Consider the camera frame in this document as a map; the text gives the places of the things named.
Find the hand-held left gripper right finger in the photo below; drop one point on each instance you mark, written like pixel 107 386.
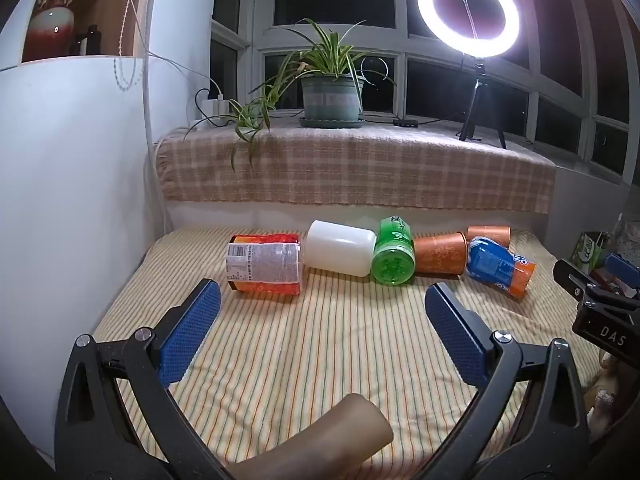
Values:
pixel 457 332

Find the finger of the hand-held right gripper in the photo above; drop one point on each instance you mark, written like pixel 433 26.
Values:
pixel 622 266
pixel 575 275

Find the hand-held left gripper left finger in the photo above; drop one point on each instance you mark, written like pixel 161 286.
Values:
pixel 190 327

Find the orange patterned paper cup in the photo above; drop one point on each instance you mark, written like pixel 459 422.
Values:
pixel 440 255
pixel 492 235

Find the orange labelled noodle cup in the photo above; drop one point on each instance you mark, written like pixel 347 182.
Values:
pixel 265 265

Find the green box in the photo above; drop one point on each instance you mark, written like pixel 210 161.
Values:
pixel 590 250

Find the green plastic bottle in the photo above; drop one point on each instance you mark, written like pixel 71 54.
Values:
pixel 394 257

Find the striped bed sheet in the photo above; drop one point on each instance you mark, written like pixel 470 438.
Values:
pixel 325 340

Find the white plastic jar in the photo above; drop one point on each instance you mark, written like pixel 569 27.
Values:
pixel 340 247

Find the beige cylinder tube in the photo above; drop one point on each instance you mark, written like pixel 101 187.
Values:
pixel 320 440

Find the checkered cloth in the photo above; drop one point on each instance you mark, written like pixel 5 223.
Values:
pixel 375 175

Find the white cabinet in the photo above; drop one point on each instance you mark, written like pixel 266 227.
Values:
pixel 80 185

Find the black tripod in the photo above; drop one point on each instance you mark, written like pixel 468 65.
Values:
pixel 475 105

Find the black power strip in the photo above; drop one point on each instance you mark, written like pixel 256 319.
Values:
pixel 405 122

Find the white charger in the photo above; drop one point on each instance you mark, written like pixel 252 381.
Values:
pixel 218 105

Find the plant pot saucer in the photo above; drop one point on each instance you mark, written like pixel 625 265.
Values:
pixel 332 122

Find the grey-green plant pot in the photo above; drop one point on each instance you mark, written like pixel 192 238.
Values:
pixel 330 97

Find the spider plant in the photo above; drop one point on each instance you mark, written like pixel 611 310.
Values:
pixel 320 55

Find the black bottle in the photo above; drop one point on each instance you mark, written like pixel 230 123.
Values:
pixel 93 40

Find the red and white vase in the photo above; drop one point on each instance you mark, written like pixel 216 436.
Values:
pixel 52 25

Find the window frame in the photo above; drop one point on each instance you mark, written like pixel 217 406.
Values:
pixel 400 47

